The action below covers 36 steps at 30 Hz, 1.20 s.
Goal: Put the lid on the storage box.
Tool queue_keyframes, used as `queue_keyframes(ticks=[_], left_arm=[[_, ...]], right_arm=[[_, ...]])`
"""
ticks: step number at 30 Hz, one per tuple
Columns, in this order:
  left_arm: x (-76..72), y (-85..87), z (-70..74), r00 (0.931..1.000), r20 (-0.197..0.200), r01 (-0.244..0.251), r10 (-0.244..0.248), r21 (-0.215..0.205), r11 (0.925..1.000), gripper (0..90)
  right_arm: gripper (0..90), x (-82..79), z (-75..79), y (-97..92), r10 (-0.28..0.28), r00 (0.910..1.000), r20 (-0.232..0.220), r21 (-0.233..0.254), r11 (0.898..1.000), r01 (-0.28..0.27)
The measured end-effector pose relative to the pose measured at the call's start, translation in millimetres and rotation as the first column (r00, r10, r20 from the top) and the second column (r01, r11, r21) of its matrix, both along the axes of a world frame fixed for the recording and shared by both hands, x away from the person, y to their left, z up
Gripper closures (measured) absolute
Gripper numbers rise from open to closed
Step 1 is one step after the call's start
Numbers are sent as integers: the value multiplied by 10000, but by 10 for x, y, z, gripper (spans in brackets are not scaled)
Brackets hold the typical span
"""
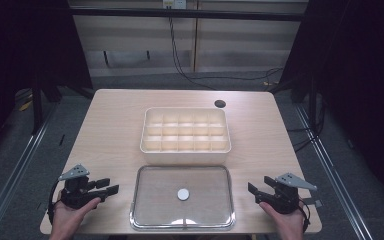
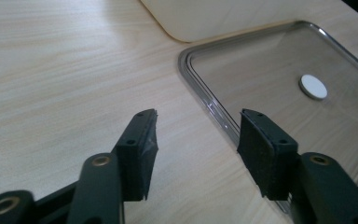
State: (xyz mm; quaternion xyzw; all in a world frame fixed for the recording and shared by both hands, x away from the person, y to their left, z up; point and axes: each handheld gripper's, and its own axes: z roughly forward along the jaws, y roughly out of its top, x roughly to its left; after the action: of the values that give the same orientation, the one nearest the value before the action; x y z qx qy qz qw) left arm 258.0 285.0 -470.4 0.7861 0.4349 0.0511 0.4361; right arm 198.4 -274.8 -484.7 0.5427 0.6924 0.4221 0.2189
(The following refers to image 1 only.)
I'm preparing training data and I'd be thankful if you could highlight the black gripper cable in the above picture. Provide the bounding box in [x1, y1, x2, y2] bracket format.
[298, 199, 312, 233]
[47, 180, 65, 225]

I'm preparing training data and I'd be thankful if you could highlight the bundle of black cables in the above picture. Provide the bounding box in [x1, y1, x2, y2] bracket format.
[285, 94, 327, 154]

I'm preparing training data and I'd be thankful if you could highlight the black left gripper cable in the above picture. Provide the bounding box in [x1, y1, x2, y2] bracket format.
[47, 180, 65, 225]

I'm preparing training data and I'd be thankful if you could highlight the long black floor cable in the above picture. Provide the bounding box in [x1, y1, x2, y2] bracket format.
[168, 16, 284, 91]

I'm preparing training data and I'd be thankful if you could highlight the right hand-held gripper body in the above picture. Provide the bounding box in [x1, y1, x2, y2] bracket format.
[255, 172, 323, 215]

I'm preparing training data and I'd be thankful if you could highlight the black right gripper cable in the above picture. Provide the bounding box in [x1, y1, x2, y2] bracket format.
[298, 199, 312, 233]

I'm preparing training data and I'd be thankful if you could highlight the white round disc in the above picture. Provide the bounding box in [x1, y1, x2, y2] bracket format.
[177, 188, 191, 202]

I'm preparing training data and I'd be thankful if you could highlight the person's left hand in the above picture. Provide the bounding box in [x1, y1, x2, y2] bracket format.
[50, 197, 102, 235]

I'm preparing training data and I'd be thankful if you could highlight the person's right hand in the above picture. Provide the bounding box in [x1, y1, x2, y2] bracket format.
[259, 201, 306, 235]

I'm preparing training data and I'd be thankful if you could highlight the white compartment storage box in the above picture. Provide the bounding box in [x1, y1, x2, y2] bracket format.
[139, 106, 232, 165]

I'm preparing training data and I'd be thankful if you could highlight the black horizontal frame bar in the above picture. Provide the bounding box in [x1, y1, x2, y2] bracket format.
[69, 7, 307, 22]

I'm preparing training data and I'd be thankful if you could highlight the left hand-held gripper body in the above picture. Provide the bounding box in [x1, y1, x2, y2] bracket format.
[58, 163, 106, 210]

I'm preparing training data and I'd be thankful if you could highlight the metal floor rail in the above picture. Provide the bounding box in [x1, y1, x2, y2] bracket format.
[293, 103, 376, 240]
[0, 99, 58, 240]

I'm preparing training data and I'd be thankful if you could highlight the clear tray with metal rim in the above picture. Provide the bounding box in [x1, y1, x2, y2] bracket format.
[129, 165, 236, 232]

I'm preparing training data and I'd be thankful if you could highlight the white wall socket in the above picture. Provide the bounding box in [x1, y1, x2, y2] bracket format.
[162, 0, 188, 10]

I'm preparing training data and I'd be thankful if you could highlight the black curtain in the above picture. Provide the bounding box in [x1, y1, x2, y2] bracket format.
[269, 0, 384, 211]
[0, 0, 94, 168]

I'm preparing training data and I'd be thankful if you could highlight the black stand leg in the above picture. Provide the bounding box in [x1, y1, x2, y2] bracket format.
[30, 84, 45, 135]

